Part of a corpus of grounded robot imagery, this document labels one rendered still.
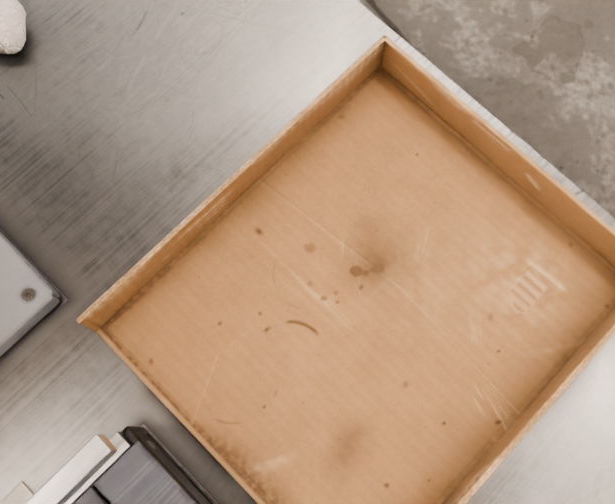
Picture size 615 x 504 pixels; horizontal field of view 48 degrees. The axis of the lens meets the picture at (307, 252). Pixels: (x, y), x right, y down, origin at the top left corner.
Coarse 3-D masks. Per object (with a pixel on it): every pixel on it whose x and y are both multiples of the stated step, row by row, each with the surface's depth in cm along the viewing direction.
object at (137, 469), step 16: (144, 448) 43; (128, 464) 42; (144, 464) 42; (160, 464) 43; (112, 480) 42; (128, 480) 42; (144, 480) 42; (160, 480) 42; (96, 496) 42; (112, 496) 42; (128, 496) 42; (144, 496) 42; (160, 496) 42; (176, 496) 42
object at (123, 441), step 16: (128, 432) 43; (144, 432) 46; (128, 448) 43; (160, 448) 47; (112, 464) 43; (176, 464) 47; (96, 480) 43; (176, 480) 43; (192, 480) 47; (80, 496) 42; (192, 496) 42
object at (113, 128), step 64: (64, 0) 57; (128, 0) 57; (192, 0) 57; (256, 0) 57; (320, 0) 57; (0, 64) 55; (64, 64) 55; (128, 64) 55; (192, 64) 55; (256, 64) 55; (320, 64) 55; (0, 128) 54; (64, 128) 54; (128, 128) 54; (192, 128) 54; (256, 128) 54; (0, 192) 52; (64, 192) 52; (128, 192) 52; (192, 192) 52; (576, 192) 52; (64, 256) 51; (128, 256) 51; (64, 320) 50; (0, 384) 49; (64, 384) 49; (128, 384) 49; (576, 384) 49; (0, 448) 48; (64, 448) 48; (192, 448) 48; (576, 448) 48
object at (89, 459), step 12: (96, 444) 35; (108, 444) 35; (84, 456) 35; (96, 456) 35; (108, 456) 35; (72, 468) 35; (84, 468) 35; (96, 468) 35; (60, 480) 34; (72, 480) 34; (84, 480) 35; (36, 492) 34; (48, 492) 34; (60, 492) 34; (72, 492) 35
